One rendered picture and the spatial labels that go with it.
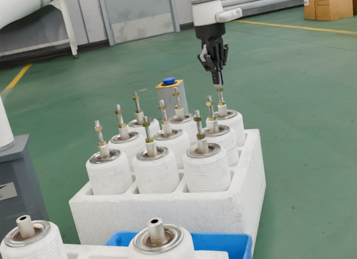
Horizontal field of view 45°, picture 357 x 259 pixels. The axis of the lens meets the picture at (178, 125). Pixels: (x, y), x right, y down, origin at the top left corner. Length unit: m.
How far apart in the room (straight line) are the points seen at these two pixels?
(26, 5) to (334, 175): 0.94
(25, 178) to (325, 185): 0.79
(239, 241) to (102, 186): 0.33
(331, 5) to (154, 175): 3.85
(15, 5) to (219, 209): 0.65
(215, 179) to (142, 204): 0.17
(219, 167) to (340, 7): 3.87
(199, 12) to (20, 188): 0.60
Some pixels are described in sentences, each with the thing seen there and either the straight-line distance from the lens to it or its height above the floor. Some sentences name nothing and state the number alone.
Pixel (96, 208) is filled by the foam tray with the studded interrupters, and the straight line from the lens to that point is 0.98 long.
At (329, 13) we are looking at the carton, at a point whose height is 0.07.
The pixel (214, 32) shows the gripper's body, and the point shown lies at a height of 0.47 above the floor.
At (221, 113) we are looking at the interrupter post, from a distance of 1.12.
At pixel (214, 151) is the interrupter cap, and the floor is 0.25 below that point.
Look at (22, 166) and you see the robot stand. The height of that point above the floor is 0.25.
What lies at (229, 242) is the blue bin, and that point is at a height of 0.10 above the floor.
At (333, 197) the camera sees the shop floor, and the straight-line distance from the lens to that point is 1.21.
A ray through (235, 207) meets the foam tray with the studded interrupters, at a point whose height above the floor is 0.16.
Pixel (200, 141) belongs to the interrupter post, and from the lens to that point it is 0.90.
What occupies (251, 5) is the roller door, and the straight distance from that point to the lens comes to 6.36.
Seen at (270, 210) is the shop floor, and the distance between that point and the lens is 1.16.
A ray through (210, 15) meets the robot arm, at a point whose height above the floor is 0.51.
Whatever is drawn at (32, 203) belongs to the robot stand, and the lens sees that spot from 1.12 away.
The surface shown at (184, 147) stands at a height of 0.22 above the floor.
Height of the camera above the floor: 0.59
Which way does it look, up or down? 18 degrees down
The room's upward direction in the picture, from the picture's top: 11 degrees counter-clockwise
